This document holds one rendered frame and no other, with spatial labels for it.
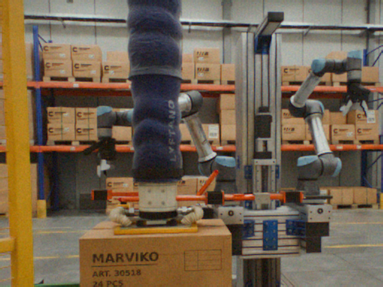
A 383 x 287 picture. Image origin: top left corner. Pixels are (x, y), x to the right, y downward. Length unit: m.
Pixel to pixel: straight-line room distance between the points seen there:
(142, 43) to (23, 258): 0.92
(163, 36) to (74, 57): 7.71
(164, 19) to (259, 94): 0.93
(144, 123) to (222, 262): 0.65
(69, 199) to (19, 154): 9.07
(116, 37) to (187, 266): 9.41
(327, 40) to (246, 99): 9.13
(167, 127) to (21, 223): 0.66
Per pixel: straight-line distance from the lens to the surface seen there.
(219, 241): 1.51
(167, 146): 1.58
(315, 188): 2.24
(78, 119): 9.05
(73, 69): 9.23
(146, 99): 1.58
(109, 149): 1.92
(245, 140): 2.32
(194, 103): 2.02
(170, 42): 1.64
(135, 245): 1.52
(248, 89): 2.36
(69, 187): 10.34
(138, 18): 1.67
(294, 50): 10.99
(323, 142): 2.39
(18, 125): 1.32
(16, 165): 1.31
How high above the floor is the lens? 1.25
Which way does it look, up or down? 3 degrees down
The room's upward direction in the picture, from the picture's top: 1 degrees counter-clockwise
